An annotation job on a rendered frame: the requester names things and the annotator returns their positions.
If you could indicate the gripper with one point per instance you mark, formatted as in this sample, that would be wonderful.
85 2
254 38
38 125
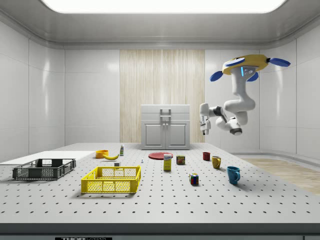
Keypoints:
205 126

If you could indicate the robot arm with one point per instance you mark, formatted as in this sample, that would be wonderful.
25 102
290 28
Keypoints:
239 87

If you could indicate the red mug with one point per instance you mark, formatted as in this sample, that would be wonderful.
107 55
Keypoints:
206 156

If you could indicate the yellow mug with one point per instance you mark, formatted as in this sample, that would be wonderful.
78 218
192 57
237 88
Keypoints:
215 162

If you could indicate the white cabinet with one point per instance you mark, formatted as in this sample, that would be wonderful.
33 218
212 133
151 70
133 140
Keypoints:
165 130

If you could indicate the flat-sided can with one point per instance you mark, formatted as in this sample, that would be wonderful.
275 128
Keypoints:
180 160

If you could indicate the yellow and white box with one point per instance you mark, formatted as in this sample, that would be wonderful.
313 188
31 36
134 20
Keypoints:
167 163

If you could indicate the puzzle cube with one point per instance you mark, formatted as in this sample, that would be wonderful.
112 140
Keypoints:
194 179

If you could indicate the blue mug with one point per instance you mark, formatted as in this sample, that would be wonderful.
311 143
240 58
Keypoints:
232 175

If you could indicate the red plate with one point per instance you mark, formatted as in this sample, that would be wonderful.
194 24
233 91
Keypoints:
157 156

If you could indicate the drone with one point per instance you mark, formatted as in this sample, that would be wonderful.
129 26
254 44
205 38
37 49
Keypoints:
252 60

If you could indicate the small white bottle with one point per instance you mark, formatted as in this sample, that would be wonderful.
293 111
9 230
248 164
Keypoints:
122 150

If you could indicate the grey cube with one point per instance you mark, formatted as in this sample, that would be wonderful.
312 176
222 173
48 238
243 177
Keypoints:
117 164

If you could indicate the banana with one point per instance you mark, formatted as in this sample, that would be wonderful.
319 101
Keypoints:
110 157

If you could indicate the yellow bowl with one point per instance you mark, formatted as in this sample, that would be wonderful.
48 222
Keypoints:
100 154

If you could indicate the yellow basket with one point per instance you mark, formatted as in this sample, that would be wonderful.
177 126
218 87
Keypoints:
110 186

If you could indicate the dark grey basket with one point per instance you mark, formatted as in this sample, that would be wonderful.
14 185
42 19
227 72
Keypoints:
53 172

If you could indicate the white board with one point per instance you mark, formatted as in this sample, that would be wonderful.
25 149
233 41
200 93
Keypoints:
47 155

